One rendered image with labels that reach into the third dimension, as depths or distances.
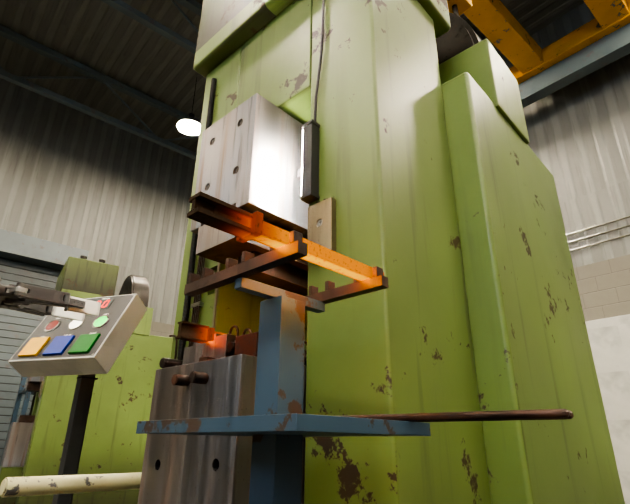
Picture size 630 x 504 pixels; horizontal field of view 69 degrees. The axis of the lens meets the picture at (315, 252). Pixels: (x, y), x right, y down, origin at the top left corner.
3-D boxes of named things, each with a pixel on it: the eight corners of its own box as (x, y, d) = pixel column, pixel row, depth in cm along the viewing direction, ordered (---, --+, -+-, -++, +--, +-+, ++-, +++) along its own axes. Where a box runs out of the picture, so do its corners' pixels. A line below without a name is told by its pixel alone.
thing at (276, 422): (296, 431, 54) (296, 413, 55) (135, 433, 80) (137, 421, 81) (431, 436, 74) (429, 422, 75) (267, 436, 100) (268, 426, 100)
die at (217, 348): (224, 363, 118) (227, 330, 121) (181, 370, 131) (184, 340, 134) (331, 380, 147) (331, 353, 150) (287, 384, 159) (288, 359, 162)
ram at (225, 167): (268, 192, 127) (274, 79, 142) (189, 231, 151) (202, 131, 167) (361, 239, 155) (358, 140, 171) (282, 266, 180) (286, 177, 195)
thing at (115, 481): (2, 500, 111) (8, 476, 113) (-4, 498, 115) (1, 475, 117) (166, 489, 141) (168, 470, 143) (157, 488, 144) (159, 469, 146)
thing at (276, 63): (309, 85, 153) (311, -15, 171) (232, 136, 179) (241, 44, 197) (385, 144, 183) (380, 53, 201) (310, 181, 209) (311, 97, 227)
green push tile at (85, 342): (86, 351, 139) (99, 333, 145) (66, 352, 142) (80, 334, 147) (89, 355, 140) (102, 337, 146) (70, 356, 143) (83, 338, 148)
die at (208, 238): (235, 237, 132) (237, 207, 135) (195, 254, 144) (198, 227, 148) (331, 274, 160) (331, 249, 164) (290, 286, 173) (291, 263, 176)
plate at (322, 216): (331, 253, 120) (331, 196, 127) (306, 262, 126) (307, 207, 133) (336, 256, 122) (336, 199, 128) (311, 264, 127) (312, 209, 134)
